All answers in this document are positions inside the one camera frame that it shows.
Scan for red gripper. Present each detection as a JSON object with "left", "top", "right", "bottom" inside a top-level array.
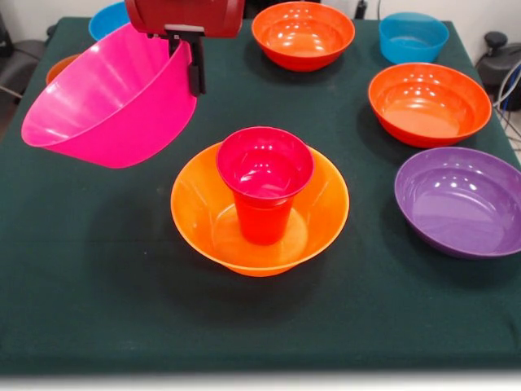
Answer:
[{"left": 124, "top": 0, "right": 247, "bottom": 98}]

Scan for large pink bowl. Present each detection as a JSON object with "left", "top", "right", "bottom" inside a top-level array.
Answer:
[{"left": 20, "top": 22, "right": 199, "bottom": 169}]

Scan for large blue bowl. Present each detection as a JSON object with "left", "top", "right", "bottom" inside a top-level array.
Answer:
[{"left": 88, "top": 1, "right": 131, "bottom": 42}]

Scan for wide red-orange bowl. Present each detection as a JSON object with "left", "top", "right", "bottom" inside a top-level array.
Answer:
[
  {"left": 251, "top": 1, "right": 357, "bottom": 73},
  {"left": 367, "top": 62, "right": 493, "bottom": 149}
]

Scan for small orange bowl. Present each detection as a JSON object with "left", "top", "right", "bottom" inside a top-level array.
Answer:
[{"left": 46, "top": 53, "right": 81, "bottom": 86}]

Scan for small magenta bowl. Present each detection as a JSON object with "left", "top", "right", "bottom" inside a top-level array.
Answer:
[{"left": 215, "top": 126, "right": 316, "bottom": 209}]

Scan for large yellow-orange bowl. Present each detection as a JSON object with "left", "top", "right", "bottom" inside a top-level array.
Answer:
[{"left": 170, "top": 142, "right": 351, "bottom": 278}]

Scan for orange cup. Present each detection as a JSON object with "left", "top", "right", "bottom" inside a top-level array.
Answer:
[{"left": 232, "top": 191, "right": 294, "bottom": 247}]

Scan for grey office chair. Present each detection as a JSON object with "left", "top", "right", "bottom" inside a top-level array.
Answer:
[{"left": 0, "top": 10, "right": 58, "bottom": 111}]

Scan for small light blue bowl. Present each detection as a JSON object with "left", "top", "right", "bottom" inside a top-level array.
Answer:
[{"left": 378, "top": 11, "right": 450, "bottom": 65}]

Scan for dark green tablecloth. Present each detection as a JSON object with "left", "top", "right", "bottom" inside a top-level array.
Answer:
[{"left": 0, "top": 15, "right": 521, "bottom": 374}]

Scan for wide purple bowl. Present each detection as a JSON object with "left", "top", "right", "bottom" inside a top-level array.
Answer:
[{"left": 393, "top": 146, "right": 521, "bottom": 261}]

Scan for black office chair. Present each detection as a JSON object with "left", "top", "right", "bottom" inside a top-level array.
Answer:
[{"left": 475, "top": 31, "right": 521, "bottom": 86}]

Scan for tangled floor cables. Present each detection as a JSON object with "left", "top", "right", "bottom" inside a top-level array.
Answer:
[{"left": 492, "top": 60, "right": 521, "bottom": 152}]

